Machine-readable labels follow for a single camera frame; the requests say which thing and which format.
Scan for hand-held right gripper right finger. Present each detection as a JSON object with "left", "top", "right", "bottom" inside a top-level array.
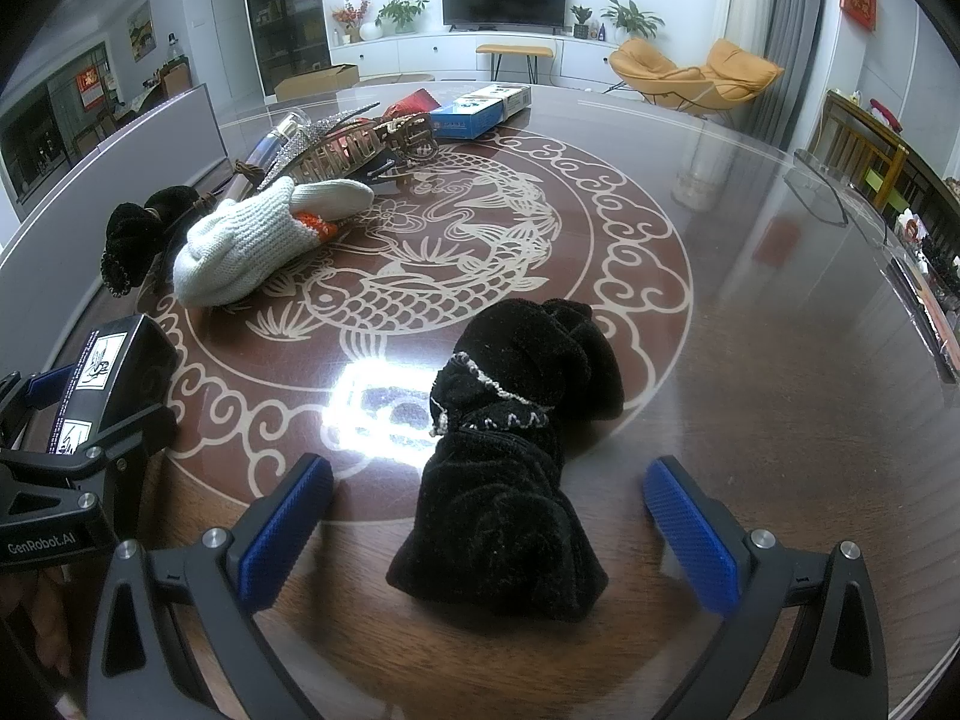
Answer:
[{"left": 641, "top": 454, "right": 893, "bottom": 720}]

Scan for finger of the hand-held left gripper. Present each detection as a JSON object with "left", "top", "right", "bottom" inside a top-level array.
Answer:
[
  {"left": 0, "top": 315, "right": 181, "bottom": 518},
  {"left": 0, "top": 364, "right": 76, "bottom": 451}
]

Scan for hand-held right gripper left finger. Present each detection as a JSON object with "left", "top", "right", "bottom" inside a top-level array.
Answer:
[{"left": 86, "top": 452, "right": 335, "bottom": 720}]

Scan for black velvet scrunchie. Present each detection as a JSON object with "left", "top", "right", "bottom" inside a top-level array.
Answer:
[{"left": 101, "top": 186, "right": 197, "bottom": 295}]

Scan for white knit glove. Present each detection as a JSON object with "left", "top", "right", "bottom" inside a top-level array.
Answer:
[{"left": 172, "top": 178, "right": 376, "bottom": 308}]

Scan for black velvet pouch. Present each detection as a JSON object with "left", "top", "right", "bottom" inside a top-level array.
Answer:
[{"left": 386, "top": 298, "right": 627, "bottom": 623}]

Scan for large pale storage box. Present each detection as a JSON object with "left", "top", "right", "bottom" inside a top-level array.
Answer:
[{"left": 0, "top": 82, "right": 230, "bottom": 260}]

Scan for clear blue plastic object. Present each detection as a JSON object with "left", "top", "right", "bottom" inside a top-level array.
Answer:
[{"left": 246, "top": 109, "right": 310, "bottom": 175}]

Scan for brown hair claw clip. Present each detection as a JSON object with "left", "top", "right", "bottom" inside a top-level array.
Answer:
[{"left": 375, "top": 111, "right": 442, "bottom": 166}]

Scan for brown patterned glass desktop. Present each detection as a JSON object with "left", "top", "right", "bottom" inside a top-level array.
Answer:
[{"left": 0, "top": 79, "right": 960, "bottom": 720}]

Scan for person's left hand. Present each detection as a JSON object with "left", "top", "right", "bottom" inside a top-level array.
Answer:
[{"left": 0, "top": 566, "right": 80, "bottom": 698}]

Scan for wooden dining table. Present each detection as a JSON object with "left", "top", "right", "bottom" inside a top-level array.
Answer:
[{"left": 112, "top": 82, "right": 188, "bottom": 125}]

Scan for black hair clip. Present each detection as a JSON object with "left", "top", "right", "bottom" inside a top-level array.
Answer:
[{"left": 367, "top": 156, "right": 422, "bottom": 188}]

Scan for cardboard box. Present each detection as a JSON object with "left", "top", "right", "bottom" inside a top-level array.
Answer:
[{"left": 274, "top": 64, "right": 359, "bottom": 100}]

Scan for white door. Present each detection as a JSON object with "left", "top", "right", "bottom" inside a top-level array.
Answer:
[{"left": 206, "top": 0, "right": 245, "bottom": 102}]

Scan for cluttered dark wooden sideboard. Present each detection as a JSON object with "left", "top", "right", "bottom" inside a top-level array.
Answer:
[{"left": 896, "top": 142, "right": 960, "bottom": 361}]

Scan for red paper packet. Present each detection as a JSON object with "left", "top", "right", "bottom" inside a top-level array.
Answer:
[{"left": 390, "top": 88, "right": 440, "bottom": 121}]

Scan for dark glass display cabinet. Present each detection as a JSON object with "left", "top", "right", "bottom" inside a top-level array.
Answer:
[{"left": 240, "top": 0, "right": 331, "bottom": 95}]

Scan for wooden chair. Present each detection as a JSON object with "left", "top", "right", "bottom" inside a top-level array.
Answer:
[{"left": 821, "top": 88, "right": 908, "bottom": 203}]

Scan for red flowers in vase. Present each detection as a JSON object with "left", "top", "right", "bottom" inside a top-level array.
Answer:
[{"left": 331, "top": 0, "right": 383, "bottom": 44}]

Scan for blue and white carton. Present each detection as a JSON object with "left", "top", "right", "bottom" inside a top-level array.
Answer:
[{"left": 431, "top": 84, "right": 533, "bottom": 140}]

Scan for white television cabinet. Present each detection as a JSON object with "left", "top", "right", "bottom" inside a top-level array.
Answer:
[{"left": 330, "top": 30, "right": 638, "bottom": 87}]

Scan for bushy green potted plant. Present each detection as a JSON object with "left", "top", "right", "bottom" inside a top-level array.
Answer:
[{"left": 379, "top": 0, "right": 428, "bottom": 35}]

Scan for yellow lounge chair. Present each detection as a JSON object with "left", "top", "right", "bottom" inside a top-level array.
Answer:
[{"left": 609, "top": 37, "right": 785, "bottom": 117}]

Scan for wooden bench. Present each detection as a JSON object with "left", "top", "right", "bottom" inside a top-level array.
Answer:
[{"left": 476, "top": 43, "right": 556, "bottom": 83}]

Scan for grey curtain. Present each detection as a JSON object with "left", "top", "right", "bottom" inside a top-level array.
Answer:
[{"left": 750, "top": 0, "right": 833, "bottom": 151}]

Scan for large leafy potted plant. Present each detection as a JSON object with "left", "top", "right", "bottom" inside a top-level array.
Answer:
[{"left": 600, "top": 0, "right": 665, "bottom": 42}]

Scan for framed wall painting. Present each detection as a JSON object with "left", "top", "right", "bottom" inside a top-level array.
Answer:
[{"left": 127, "top": 0, "right": 155, "bottom": 61}]

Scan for black cable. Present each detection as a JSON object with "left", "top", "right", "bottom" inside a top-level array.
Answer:
[{"left": 780, "top": 161, "right": 850, "bottom": 227}]

